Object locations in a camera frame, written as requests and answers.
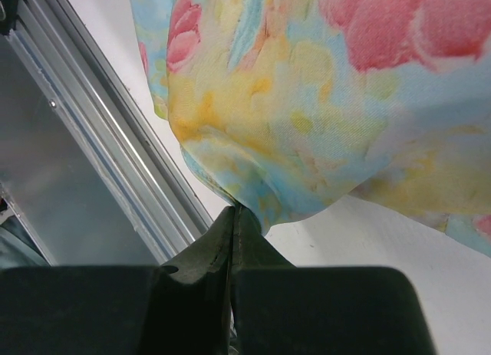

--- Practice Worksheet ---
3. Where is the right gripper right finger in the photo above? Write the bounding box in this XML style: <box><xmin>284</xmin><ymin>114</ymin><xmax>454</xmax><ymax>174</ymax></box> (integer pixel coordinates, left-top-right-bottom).
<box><xmin>232</xmin><ymin>205</ymin><xmax>437</xmax><ymax>354</ymax></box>

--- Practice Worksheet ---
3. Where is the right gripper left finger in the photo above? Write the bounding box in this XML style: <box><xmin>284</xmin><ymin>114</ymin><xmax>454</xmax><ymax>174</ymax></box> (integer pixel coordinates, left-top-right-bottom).
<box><xmin>1</xmin><ymin>207</ymin><xmax>235</xmax><ymax>354</ymax></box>

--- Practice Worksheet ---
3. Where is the pastel floral skirt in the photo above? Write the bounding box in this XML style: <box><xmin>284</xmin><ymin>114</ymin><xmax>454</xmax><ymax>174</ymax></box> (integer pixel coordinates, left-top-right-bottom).
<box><xmin>130</xmin><ymin>0</ymin><xmax>490</xmax><ymax>255</ymax></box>

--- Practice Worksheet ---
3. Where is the aluminium rail frame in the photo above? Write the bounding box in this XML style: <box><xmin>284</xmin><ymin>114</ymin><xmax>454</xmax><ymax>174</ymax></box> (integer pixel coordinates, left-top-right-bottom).
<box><xmin>1</xmin><ymin>0</ymin><xmax>212</xmax><ymax>265</ymax></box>

